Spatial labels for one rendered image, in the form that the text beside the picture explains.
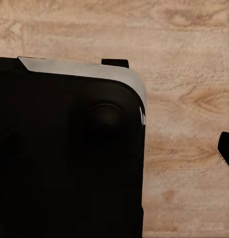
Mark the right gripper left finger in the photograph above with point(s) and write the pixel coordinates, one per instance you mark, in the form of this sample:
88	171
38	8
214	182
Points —
9	149

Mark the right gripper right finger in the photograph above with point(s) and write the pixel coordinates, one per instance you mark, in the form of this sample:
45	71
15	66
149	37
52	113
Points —
223	145

